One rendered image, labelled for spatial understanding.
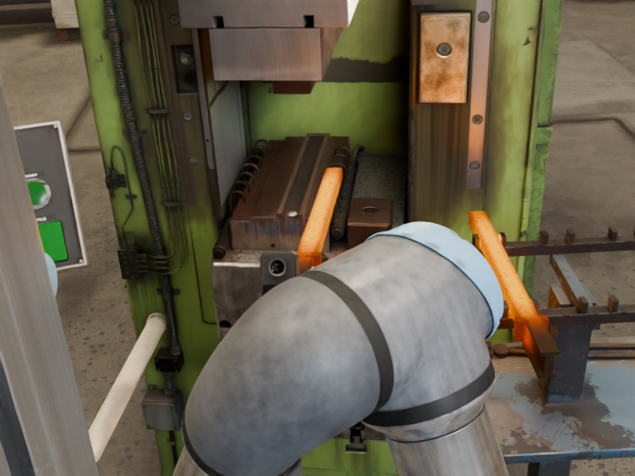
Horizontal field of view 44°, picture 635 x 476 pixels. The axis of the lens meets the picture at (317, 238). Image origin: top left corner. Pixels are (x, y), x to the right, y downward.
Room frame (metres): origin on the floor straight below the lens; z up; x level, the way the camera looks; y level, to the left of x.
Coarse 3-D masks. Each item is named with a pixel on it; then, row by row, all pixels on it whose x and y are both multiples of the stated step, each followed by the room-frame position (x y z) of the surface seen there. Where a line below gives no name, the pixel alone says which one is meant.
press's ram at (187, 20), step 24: (192, 0) 1.41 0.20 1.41; (216, 0) 1.40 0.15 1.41; (240, 0) 1.39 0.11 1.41; (264, 0) 1.39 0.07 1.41; (288, 0) 1.38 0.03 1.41; (312, 0) 1.37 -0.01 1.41; (336, 0) 1.37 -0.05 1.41; (192, 24) 1.41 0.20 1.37; (216, 24) 1.42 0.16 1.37; (240, 24) 1.39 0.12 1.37; (264, 24) 1.39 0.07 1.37; (288, 24) 1.38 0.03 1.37; (336, 24) 1.37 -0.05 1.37
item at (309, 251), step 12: (336, 168) 1.33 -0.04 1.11; (324, 180) 1.28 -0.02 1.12; (336, 180) 1.27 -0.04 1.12; (324, 192) 1.22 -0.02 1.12; (336, 192) 1.25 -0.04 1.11; (324, 204) 1.17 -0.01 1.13; (312, 216) 1.12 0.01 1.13; (324, 216) 1.12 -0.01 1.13; (312, 228) 1.08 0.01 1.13; (324, 228) 1.09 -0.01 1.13; (312, 240) 1.04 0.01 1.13; (300, 252) 0.98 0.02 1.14; (312, 252) 0.98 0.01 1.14; (300, 264) 0.95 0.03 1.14; (312, 264) 0.96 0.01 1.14
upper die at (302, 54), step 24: (312, 24) 1.40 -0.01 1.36; (216, 48) 1.40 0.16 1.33; (240, 48) 1.40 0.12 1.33; (264, 48) 1.39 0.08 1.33; (288, 48) 1.38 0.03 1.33; (312, 48) 1.38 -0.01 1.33; (216, 72) 1.40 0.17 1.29; (240, 72) 1.40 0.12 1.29; (264, 72) 1.39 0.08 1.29; (288, 72) 1.38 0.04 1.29; (312, 72) 1.38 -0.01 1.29
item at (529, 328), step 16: (480, 224) 1.24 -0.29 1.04; (480, 240) 1.20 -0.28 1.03; (496, 240) 1.18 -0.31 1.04; (496, 256) 1.13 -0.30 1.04; (496, 272) 1.08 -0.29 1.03; (512, 272) 1.07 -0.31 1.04; (512, 288) 1.03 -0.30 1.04; (512, 304) 0.99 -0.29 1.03; (528, 304) 0.98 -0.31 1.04; (528, 320) 0.93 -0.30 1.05; (544, 320) 0.93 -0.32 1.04; (528, 336) 0.93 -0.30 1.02; (544, 336) 0.89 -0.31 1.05; (528, 352) 0.90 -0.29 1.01; (544, 352) 0.85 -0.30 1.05; (544, 368) 0.85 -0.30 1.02
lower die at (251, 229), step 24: (288, 144) 1.76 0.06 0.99; (336, 144) 1.74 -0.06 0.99; (264, 168) 1.65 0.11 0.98; (288, 168) 1.62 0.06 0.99; (264, 192) 1.51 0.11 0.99; (288, 192) 1.48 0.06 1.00; (312, 192) 1.49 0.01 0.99; (240, 216) 1.42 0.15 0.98; (264, 216) 1.40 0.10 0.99; (240, 240) 1.40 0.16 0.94; (264, 240) 1.39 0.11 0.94; (288, 240) 1.39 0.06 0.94
